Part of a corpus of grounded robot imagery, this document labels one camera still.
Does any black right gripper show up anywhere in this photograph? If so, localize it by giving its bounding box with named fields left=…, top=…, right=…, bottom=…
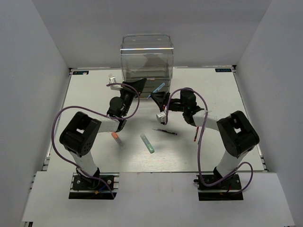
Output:
left=151, top=91, right=187, bottom=114

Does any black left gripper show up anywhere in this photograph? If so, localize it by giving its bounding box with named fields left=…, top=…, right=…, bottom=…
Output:
left=119, top=78, right=146, bottom=117

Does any clear plastic drawer organizer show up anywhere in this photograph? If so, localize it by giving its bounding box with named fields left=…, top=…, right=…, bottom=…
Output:
left=120, top=33, right=174, bottom=97

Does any green utility knife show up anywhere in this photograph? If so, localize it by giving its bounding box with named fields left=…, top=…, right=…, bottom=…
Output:
left=140, top=133, right=154, bottom=154

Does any orange utility knife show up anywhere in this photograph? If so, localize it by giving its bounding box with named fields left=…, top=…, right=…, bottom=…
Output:
left=111, top=132, right=125, bottom=150

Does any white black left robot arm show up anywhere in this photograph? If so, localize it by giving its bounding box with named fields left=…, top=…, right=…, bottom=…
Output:
left=59, top=78, right=147, bottom=189

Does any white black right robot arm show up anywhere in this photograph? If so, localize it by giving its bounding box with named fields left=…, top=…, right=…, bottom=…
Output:
left=151, top=88, right=260, bottom=189

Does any purple ink pen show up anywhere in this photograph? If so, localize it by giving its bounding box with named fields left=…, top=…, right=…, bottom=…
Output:
left=152, top=128, right=178, bottom=135

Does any red ink pen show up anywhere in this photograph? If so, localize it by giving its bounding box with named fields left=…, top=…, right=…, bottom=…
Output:
left=194, top=127, right=199, bottom=142

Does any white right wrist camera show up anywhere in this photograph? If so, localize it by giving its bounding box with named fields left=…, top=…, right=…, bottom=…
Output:
left=156, top=111, right=168, bottom=125

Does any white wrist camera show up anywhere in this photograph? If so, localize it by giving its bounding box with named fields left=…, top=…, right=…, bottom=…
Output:
left=156, top=111, right=168, bottom=125
left=107, top=74, right=122, bottom=91

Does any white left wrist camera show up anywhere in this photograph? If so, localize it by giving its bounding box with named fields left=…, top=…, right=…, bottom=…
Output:
left=107, top=74, right=122, bottom=91

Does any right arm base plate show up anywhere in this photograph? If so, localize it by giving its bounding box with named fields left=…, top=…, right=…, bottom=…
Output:
left=194, top=174, right=243, bottom=201

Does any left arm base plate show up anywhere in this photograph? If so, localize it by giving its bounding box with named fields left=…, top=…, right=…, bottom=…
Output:
left=69, top=173, right=119, bottom=200

